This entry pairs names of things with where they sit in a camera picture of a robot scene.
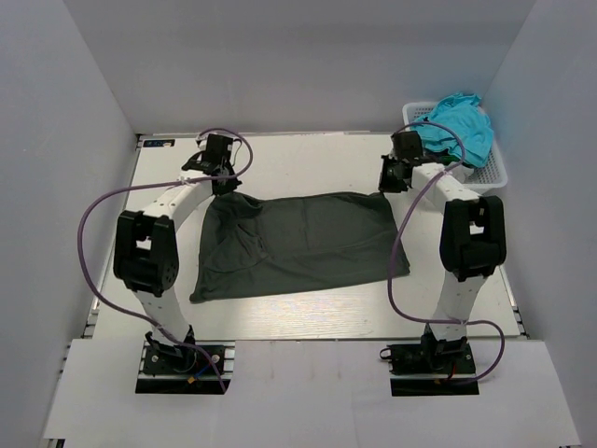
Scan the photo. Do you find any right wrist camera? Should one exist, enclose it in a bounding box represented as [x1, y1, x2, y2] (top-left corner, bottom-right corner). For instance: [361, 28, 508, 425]
[391, 131, 423, 162]

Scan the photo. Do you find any turquoise t shirt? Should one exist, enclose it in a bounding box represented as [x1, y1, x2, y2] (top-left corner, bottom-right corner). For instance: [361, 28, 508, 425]
[410, 92, 493, 168]

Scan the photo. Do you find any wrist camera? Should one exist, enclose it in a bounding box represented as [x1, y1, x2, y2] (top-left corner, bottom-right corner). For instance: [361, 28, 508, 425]
[391, 131, 423, 162]
[201, 133, 235, 165]

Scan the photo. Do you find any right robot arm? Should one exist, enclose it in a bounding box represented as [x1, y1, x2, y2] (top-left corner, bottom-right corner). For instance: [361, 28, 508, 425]
[379, 156, 507, 356]

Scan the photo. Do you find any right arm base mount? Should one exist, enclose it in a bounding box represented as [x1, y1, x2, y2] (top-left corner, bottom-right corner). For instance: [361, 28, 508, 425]
[379, 343, 479, 398]

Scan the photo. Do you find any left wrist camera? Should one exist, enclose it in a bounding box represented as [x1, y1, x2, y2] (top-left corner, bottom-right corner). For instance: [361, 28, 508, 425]
[201, 133, 235, 165]

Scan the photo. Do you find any white plastic basket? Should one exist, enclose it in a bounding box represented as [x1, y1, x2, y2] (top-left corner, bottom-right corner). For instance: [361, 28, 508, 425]
[402, 102, 507, 194]

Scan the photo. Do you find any dark grey t shirt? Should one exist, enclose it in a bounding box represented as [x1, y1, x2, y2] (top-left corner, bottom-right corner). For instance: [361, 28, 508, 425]
[189, 192, 410, 303]

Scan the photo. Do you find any dark label sticker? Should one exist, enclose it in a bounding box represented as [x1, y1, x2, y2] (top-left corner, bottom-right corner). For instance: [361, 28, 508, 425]
[142, 139, 175, 147]

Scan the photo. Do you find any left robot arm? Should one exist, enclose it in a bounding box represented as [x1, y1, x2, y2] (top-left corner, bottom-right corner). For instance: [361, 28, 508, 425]
[113, 151, 240, 346]

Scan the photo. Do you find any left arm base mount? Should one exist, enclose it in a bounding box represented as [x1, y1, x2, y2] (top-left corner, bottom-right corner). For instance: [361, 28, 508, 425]
[135, 342, 235, 396]

